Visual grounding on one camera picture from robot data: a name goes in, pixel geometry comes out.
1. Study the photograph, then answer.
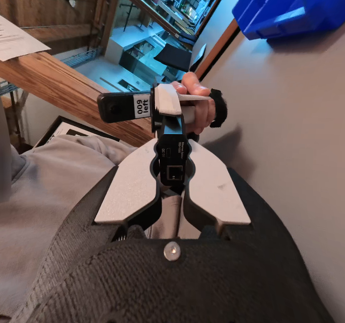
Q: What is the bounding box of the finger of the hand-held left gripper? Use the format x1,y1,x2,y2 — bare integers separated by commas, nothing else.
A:
155,83,184,117

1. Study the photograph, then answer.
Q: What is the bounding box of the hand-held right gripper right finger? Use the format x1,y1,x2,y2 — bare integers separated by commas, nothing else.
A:
183,140,252,226

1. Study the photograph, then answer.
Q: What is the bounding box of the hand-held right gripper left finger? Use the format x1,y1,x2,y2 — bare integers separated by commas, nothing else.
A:
94,138,163,225

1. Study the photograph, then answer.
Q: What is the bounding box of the black ethernet splitter box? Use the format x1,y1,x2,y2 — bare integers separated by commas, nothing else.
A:
158,113,193,186

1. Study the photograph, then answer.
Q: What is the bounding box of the grey desk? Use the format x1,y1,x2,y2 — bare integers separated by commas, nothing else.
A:
189,0,345,323

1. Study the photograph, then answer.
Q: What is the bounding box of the person's left hand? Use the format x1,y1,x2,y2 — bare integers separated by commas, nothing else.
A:
171,72,217,136

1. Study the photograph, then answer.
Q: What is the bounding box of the black monitor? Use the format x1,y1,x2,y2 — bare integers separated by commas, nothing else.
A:
154,43,192,72

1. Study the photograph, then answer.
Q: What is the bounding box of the black framed picture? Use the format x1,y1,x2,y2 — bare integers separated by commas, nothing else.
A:
34,116,120,148

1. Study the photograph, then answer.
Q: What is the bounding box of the white paper notice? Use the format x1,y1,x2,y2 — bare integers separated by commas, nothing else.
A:
0,15,52,62

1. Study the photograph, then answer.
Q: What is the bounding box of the blue storage bin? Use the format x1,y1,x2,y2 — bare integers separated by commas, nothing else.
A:
232,0,345,41

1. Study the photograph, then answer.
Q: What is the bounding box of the wooden post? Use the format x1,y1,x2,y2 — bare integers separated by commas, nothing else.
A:
0,52,159,147

